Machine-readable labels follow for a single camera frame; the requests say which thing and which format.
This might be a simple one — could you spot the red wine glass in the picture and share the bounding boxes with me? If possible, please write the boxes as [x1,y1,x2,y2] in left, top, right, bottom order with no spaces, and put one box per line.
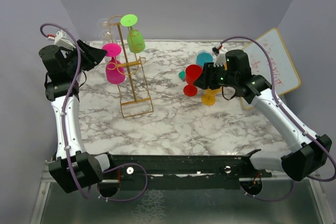
[183,65,203,97]

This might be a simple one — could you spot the clear wine glass upper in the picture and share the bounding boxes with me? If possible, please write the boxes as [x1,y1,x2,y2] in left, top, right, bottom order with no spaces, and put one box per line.
[97,18,110,29]

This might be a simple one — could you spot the yellow framed whiteboard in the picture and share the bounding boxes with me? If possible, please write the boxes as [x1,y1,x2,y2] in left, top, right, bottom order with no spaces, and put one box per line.
[243,28,301,96]

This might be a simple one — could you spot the green grey eraser block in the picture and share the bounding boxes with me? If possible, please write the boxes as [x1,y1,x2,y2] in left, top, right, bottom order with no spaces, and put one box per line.
[178,71,186,81]

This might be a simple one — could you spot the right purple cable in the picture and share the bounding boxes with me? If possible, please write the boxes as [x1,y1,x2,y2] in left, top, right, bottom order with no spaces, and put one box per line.
[217,36,336,202]

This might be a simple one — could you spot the blue white round jar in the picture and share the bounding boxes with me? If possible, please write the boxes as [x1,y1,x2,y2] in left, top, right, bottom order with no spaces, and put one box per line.
[198,50,209,54]

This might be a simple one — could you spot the green wine glass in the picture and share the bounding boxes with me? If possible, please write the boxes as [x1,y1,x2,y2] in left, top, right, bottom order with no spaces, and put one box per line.
[120,14,145,54]

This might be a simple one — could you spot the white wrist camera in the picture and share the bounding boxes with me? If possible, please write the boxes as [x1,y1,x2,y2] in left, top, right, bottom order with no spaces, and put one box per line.
[212,43,228,67]
[54,30,76,50]

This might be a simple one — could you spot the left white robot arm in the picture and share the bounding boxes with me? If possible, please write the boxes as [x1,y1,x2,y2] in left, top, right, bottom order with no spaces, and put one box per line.
[39,40,116,193]

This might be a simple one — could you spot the blue wine glass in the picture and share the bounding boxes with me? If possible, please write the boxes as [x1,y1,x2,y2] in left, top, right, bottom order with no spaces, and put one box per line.
[196,52,213,68]

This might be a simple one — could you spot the clear wine glass lower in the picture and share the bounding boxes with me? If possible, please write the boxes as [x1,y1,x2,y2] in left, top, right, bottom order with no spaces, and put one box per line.
[100,31,113,41]

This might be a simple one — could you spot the orange wine glass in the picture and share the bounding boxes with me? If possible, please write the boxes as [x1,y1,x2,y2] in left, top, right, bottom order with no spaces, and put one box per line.
[201,88,222,106]

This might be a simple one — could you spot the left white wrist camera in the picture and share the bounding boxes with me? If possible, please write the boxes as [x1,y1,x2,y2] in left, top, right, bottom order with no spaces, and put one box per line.
[54,30,76,50]

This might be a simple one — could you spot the gold wire glass rack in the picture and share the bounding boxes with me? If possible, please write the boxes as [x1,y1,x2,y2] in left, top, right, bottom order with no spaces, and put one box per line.
[104,15,154,118]

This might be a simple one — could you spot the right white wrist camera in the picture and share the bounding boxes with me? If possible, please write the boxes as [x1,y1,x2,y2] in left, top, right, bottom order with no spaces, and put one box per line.
[212,43,228,67]

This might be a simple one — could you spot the clear wine glass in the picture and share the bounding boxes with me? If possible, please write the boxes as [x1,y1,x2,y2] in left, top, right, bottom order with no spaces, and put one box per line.
[97,18,110,29]
[100,31,113,41]

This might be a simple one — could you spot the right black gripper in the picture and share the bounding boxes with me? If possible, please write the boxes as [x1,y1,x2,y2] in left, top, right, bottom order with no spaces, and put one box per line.
[193,61,237,90]

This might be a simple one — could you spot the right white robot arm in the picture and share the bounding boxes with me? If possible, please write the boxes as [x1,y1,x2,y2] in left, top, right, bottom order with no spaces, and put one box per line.
[194,49,332,181]

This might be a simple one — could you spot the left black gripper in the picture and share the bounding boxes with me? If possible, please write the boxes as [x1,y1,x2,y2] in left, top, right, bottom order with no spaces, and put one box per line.
[65,39,107,76]

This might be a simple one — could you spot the pink wine glass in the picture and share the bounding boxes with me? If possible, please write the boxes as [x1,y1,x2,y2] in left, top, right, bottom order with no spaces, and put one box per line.
[102,43,125,84]

